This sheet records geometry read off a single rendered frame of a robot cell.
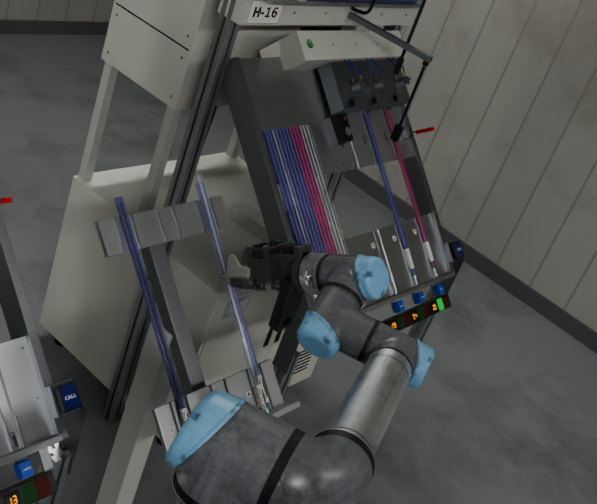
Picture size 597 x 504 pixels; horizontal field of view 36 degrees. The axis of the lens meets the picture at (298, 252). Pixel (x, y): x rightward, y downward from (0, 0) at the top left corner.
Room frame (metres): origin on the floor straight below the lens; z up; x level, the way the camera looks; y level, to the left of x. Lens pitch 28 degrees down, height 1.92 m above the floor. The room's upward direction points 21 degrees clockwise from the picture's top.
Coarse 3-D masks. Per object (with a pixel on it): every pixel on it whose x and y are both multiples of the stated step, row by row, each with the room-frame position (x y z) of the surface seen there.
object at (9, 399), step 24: (24, 336) 1.33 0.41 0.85; (0, 360) 1.27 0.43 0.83; (24, 360) 1.30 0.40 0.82; (0, 384) 1.24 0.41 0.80; (24, 384) 1.27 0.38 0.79; (0, 408) 1.21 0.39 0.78; (24, 408) 1.25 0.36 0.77; (0, 432) 1.19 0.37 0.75; (24, 432) 1.22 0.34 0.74; (48, 432) 1.25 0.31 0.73; (0, 456) 1.16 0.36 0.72
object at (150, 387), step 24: (168, 336) 1.53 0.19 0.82; (144, 360) 1.55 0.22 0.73; (144, 384) 1.54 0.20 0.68; (168, 384) 1.57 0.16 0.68; (144, 408) 1.53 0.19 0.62; (120, 432) 1.55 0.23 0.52; (144, 432) 1.54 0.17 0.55; (120, 456) 1.54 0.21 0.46; (144, 456) 1.57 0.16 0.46; (120, 480) 1.53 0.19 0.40
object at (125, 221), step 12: (120, 204) 1.53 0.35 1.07; (120, 216) 1.52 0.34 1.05; (132, 240) 1.51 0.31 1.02; (132, 252) 1.49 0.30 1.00; (144, 276) 1.48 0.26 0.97; (144, 288) 1.47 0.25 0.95; (156, 312) 1.46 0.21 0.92; (156, 324) 1.44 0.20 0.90; (156, 336) 1.43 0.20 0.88; (168, 360) 1.42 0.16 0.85; (168, 372) 1.41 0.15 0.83; (180, 396) 1.39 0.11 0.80; (180, 408) 1.38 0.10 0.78
